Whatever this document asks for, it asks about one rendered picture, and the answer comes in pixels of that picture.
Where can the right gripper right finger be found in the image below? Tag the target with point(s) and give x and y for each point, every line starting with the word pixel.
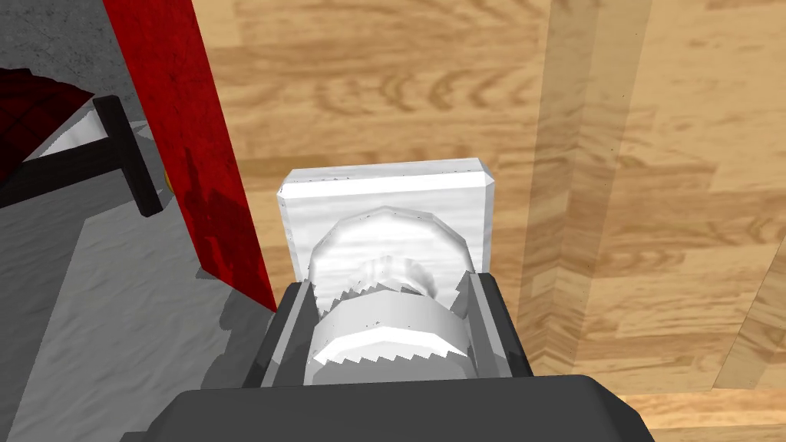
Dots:
pixel 491 334

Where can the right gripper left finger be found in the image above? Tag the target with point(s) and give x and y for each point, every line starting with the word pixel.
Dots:
pixel 284 344

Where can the white door knob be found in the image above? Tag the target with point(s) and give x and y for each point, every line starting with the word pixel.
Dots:
pixel 393 245

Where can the bed with dark frame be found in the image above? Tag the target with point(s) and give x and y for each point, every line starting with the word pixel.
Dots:
pixel 67 147

